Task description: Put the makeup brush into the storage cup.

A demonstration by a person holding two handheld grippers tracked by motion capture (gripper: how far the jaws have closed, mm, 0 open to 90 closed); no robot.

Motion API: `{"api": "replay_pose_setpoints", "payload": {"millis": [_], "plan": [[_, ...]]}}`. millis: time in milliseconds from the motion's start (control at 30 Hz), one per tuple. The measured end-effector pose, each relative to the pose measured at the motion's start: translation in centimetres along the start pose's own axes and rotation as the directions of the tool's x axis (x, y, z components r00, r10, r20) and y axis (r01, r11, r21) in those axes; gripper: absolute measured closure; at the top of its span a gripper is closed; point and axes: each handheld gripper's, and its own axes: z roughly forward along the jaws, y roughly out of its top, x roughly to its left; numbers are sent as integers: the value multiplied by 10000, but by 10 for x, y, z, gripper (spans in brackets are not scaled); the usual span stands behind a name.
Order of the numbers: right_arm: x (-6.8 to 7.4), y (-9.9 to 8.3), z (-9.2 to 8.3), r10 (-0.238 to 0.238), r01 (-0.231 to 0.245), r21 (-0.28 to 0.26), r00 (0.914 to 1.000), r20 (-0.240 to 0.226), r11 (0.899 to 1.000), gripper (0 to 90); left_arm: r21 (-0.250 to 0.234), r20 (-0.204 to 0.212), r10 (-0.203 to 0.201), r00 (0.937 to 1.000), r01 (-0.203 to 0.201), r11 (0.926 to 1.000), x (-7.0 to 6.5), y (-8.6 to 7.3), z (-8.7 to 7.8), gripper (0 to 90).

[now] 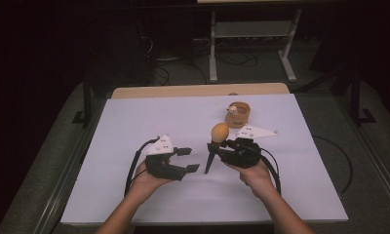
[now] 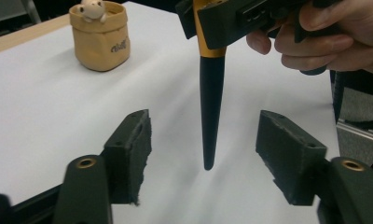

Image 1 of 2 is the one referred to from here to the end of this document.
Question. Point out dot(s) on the black stand post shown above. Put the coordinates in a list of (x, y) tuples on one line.
[(356, 97), (86, 100)]

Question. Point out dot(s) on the person's left hand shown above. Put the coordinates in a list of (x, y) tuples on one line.
[(147, 184)]

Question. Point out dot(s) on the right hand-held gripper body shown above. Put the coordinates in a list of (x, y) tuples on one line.
[(243, 154)]

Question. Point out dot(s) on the wooden table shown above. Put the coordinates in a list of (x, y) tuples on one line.
[(196, 90)]

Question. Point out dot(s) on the metal rail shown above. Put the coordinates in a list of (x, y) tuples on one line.
[(68, 175), (375, 152)]

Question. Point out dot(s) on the tan brush holder cup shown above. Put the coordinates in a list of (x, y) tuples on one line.
[(238, 115)]

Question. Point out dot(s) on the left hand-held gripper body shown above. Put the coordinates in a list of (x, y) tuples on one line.
[(162, 165)]

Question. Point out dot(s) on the white board mat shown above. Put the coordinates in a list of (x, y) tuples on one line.
[(183, 201)]

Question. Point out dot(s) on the grey metal stand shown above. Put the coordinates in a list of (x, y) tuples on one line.
[(248, 29)]

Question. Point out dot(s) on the person's right hand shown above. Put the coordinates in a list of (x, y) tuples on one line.
[(256, 178)]

